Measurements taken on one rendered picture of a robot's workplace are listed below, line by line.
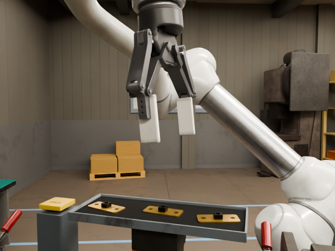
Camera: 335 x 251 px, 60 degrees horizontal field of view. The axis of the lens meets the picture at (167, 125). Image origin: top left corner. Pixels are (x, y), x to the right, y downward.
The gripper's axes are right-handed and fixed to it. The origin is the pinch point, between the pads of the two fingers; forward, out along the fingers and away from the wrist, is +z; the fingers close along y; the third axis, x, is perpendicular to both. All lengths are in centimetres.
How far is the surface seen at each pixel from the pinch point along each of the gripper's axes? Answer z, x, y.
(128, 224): 17.9, -12.7, -3.0
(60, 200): 15.2, -35.1, -6.5
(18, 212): 17.0, -44.1, -1.3
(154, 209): 17.3, -11.2, -10.9
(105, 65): -133, -383, -466
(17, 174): 65, -424, -263
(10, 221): 18.4, -44.0, 1.0
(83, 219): 17.0, -22.7, -1.1
